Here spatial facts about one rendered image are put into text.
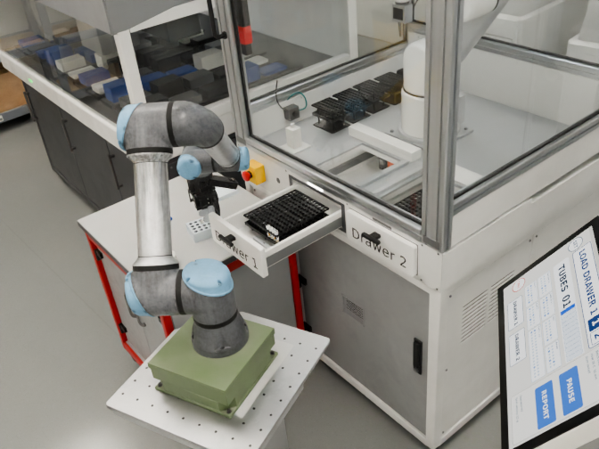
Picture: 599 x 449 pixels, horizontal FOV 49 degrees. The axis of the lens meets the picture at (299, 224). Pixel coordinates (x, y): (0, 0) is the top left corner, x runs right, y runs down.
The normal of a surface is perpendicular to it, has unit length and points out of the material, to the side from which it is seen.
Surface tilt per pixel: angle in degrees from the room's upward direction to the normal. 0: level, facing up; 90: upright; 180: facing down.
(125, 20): 90
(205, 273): 7
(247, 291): 90
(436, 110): 90
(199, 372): 1
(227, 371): 1
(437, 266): 90
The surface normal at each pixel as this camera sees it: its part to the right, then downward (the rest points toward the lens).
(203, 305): -0.05, 0.55
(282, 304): 0.63, 0.39
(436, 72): -0.77, 0.41
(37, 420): -0.09, -0.82
